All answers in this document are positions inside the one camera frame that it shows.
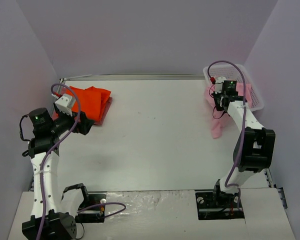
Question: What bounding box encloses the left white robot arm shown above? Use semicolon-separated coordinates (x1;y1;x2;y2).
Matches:
22;107;94;240

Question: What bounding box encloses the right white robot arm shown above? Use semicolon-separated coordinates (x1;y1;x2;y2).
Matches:
211;77;276;207

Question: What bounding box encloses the folded orange t shirt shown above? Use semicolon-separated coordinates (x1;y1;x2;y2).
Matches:
70;86;112;121

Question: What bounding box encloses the white plastic basket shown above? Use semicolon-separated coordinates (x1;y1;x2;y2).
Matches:
202;63;265;112

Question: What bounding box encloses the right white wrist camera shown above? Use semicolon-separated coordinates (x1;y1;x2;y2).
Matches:
214;76;227;94

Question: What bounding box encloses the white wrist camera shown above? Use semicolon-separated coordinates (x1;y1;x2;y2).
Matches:
54;94;76;116
214;76;227;94

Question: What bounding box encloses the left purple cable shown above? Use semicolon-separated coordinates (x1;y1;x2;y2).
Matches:
34;83;127;240

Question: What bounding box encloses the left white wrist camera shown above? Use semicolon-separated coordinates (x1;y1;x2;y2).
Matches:
54;94;76;116

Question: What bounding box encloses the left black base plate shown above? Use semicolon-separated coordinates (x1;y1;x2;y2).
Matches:
75;192;107;224

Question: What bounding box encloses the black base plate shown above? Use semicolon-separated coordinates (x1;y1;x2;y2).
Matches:
75;192;107;224
195;190;245;221

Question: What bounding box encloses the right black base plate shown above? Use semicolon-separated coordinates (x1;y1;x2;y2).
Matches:
195;190;245;221

